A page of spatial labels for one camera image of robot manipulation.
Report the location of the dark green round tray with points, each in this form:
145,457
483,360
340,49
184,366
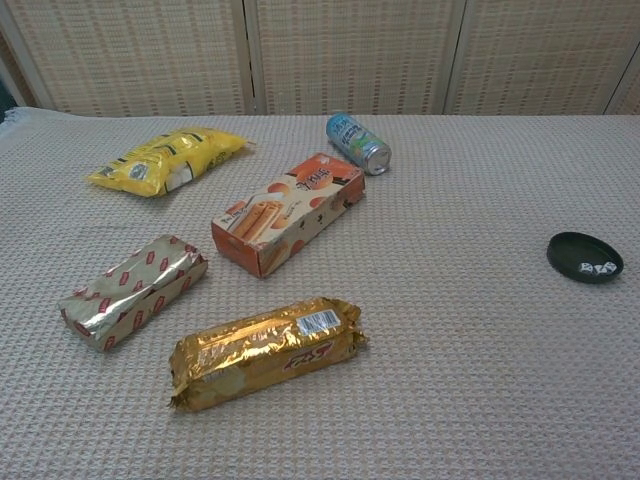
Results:
570,250

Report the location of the white die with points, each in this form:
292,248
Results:
598,272
585,270
610,268

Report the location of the orange wafer roll box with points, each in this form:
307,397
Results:
280,210

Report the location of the blue drink can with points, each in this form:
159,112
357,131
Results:
355,142

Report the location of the gold foil biscuit packet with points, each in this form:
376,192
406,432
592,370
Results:
260,350

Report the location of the white waffle-weave tablecloth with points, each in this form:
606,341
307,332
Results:
450,350

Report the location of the yellow snack bag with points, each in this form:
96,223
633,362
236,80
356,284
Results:
165,160

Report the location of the woven folding screen panel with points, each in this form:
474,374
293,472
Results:
631,97
350,55
135,55
540,55

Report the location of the silver red-printed foil packet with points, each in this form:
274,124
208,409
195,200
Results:
130,295

